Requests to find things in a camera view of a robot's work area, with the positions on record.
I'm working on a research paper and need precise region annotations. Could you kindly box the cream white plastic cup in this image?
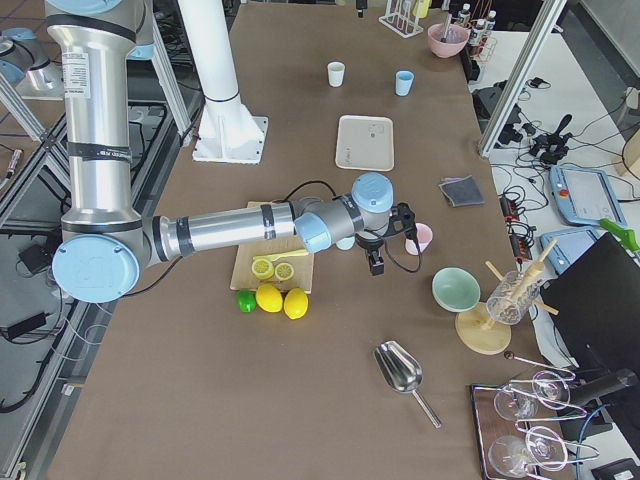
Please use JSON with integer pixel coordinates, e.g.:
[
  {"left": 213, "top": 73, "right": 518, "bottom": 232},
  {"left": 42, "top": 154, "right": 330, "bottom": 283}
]
[{"left": 327, "top": 61, "right": 346, "bottom": 88}]

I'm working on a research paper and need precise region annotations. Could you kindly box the grey folded cloth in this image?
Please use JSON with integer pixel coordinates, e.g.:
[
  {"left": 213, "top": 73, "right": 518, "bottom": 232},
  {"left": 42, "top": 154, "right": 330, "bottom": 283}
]
[{"left": 439, "top": 175, "right": 485, "bottom": 207}]

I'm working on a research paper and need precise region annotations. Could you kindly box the blue teach pendant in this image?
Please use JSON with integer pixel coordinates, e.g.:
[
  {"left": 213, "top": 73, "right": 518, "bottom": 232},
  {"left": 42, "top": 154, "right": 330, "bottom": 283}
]
[
  {"left": 549, "top": 165, "right": 627, "bottom": 226},
  {"left": 539, "top": 226, "right": 602, "bottom": 275}
]

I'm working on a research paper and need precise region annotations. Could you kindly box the wooden cutting board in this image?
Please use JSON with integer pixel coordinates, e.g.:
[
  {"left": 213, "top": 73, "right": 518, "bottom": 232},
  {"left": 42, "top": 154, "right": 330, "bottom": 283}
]
[{"left": 230, "top": 202, "right": 314, "bottom": 293}]

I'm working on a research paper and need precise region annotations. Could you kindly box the lemon slice upper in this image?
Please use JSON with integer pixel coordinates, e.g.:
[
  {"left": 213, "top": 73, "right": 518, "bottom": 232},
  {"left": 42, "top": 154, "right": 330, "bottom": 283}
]
[{"left": 274, "top": 262, "right": 295, "bottom": 282}]

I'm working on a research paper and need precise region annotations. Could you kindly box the pink bowl with ice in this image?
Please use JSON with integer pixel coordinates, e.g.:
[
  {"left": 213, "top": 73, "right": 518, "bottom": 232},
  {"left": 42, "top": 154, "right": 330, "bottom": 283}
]
[{"left": 427, "top": 23, "right": 470, "bottom": 58}]

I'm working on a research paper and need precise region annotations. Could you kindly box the white wire cup rack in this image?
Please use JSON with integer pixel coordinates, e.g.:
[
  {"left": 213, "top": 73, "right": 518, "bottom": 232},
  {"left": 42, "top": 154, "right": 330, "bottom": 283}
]
[{"left": 378, "top": 0, "right": 424, "bottom": 39}]

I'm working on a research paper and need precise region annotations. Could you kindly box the wine glass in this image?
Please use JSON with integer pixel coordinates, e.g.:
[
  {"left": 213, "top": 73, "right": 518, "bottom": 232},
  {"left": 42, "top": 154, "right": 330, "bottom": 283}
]
[
  {"left": 488, "top": 426, "right": 568, "bottom": 479},
  {"left": 494, "top": 370, "right": 570, "bottom": 421}
]

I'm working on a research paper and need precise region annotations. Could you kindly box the lemon slice lower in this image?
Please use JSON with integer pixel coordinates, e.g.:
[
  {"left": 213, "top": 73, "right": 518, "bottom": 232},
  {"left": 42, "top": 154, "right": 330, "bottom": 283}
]
[{"left": 251, "top": 258, "right": 275, "bottom": 280}]

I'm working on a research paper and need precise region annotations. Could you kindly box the whole yellow lemon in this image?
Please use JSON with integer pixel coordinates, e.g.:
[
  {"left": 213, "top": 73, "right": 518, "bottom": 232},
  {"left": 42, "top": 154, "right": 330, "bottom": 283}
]
[
  {"left": 283, "top": 288, "right": 309, "bottom": 320},
  {"left": 255, "top": 284, "right": 284, "bottom": 313}
]

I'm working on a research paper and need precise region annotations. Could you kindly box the black monitor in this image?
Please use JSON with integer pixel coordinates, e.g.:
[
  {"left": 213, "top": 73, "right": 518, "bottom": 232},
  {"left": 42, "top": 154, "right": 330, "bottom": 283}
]
[{"left": 542, "top": 233, "right": 639, "bottom": 372}]

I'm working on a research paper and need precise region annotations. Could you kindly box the steel ice scoop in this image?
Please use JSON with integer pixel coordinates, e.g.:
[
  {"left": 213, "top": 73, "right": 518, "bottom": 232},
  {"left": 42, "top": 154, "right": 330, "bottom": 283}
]
[{"left": 374, "top": 340, "right": 442, "bottom": 429}]

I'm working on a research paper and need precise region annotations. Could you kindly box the green plastic cup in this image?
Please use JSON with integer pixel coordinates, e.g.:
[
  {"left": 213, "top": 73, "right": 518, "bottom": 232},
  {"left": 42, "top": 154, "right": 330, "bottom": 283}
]
[{"left": 335, "top": 236, "right": 355, "bottom": 251}]

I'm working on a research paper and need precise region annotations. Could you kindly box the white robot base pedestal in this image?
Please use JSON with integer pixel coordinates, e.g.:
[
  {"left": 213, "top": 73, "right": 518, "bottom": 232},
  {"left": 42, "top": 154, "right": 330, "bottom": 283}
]
[{"left": 179, "top": 0, "right": 268, "bottom": 165}]

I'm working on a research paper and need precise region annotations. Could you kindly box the metal muddler black tip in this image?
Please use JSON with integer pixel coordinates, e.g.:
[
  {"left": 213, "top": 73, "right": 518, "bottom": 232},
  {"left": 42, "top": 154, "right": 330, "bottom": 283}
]
[{"left": 440, "top": 13, "right": 452, "bottom": 43}]

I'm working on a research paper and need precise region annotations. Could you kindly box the yellow plastic knife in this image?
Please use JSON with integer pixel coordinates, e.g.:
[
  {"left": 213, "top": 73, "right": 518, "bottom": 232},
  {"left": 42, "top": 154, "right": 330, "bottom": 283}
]
[{"left": 253, "top": 248, "right": 309, "bottom": 262}]

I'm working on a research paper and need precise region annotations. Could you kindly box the clear textured glass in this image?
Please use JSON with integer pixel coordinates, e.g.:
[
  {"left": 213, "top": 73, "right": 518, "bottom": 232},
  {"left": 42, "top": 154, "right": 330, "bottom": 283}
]
[{"left": 486, "top": 271, "right": 542, "bottom": 325}]

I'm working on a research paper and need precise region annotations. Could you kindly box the green plastic bowl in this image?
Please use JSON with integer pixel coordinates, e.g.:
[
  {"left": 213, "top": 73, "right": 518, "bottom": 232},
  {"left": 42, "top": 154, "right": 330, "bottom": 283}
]
[{"left": 432, "top": 267, "right": 481, "bottom": 313}]

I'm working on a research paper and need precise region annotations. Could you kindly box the cream rabbit serving tray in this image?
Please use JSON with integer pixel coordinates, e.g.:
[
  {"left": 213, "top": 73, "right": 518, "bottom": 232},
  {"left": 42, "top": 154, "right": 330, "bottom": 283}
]
[{"left": 335, "top": 115, "right": 394, "bottom": 172}]

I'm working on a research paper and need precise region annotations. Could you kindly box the lemon slice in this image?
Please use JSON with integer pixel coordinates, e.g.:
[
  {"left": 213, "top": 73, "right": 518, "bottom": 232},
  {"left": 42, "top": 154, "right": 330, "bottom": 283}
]
[
  {"left": 274, "top": 262, "right": 295, "bottom": 282},
  {"left": 251, "top": 258, "right": 275, "bottom": 280}
]

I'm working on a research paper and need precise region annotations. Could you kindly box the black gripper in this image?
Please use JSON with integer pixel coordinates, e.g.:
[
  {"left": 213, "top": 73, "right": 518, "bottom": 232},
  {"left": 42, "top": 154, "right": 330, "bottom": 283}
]
[{"left": 355, "top": 202, "right": 416, "bottom": 276}]

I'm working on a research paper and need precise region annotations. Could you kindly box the wooden cup rack stand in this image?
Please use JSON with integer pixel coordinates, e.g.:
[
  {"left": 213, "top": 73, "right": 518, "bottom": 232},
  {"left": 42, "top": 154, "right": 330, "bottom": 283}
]
[{"left": 455, "top": 239, "right": 559, "bottom": 355}]

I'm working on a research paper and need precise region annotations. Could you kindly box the blue plastic cup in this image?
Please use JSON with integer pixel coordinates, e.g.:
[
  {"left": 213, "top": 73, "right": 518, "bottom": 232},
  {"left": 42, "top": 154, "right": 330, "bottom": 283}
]
[{"left": 395, "top": 70, "right": 415, "bottom": 97}]

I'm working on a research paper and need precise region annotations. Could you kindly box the pink plastic cup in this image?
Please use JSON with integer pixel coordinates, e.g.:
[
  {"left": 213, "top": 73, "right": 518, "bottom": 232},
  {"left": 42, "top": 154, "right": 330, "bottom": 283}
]
[{"left": 405, "top": 223, "right": 433, "bottom": 256}]

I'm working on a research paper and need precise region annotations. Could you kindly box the wine glass far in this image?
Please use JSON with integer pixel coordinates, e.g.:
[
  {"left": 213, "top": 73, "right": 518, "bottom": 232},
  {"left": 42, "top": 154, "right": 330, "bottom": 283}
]
[{"left": 494, "top": 370, "right": 570, "bottom": 421}]

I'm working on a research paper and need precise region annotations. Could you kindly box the green lime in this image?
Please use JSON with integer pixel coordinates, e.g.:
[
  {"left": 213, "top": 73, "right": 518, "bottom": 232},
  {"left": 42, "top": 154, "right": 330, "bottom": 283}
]
[{"left": 236, "top": 290, "right": 257, "bottom": 313}]

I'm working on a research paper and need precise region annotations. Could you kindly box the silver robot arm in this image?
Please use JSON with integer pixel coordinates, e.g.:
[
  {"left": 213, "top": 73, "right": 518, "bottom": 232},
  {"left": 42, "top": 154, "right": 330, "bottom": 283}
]
[{"left": 45, "top": 1, "right": 417, "bottom": 304}]

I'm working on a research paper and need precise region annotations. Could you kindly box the wine glass near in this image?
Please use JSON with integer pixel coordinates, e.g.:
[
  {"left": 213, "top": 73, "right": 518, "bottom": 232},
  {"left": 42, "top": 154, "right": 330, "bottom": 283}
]
[{"left": 488, "top": 426, "right": 568, "bottom": 479}]

